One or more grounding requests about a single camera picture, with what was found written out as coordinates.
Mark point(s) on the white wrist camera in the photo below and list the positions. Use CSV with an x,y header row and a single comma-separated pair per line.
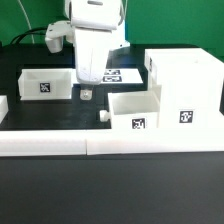
x,y
56,34

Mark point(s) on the white drawer cabinet frame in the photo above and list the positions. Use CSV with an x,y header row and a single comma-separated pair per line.
x,y
188,83

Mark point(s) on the white drawer box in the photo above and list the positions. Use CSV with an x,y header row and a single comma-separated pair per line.
x,y
129,111
45,84

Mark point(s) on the white front fence bar right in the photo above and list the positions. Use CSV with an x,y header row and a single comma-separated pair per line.
x,y
155,141

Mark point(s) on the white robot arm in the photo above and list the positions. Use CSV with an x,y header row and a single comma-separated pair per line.
x,y
93,23

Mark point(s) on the white front fence bar left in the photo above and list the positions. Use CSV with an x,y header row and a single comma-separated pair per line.
x,y
42,143

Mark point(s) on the white marker tag sheet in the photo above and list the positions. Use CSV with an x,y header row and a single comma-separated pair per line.
x,y
122,76

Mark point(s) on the white front drawer box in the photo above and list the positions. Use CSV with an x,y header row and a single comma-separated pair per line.
x,y
129,111

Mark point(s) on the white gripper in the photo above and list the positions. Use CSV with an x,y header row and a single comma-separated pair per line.
x,y
93,22

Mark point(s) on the white fence bar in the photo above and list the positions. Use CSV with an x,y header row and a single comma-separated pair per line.
x,y
3,107
42,143
155,141

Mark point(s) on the white rear drawer box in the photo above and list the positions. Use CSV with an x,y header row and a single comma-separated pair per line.
x,y
45,84

